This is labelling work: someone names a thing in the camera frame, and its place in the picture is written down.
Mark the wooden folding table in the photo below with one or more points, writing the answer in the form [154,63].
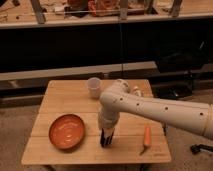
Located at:
[72,97]

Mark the white plastic cup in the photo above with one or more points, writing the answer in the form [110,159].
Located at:
[94,87]

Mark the orange carrot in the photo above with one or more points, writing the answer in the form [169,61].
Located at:
[146,139]

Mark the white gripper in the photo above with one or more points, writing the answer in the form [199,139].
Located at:
[106,124]

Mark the black white striped eraser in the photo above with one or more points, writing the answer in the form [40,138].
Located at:
[106,137]

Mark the orange bowl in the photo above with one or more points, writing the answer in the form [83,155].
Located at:
[67,131]

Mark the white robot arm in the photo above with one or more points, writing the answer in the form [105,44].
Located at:
[193,117]

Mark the white plastic bottle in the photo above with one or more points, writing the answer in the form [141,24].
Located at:
[136,91]

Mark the black chair base leg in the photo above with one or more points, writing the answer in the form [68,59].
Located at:
[195,149]

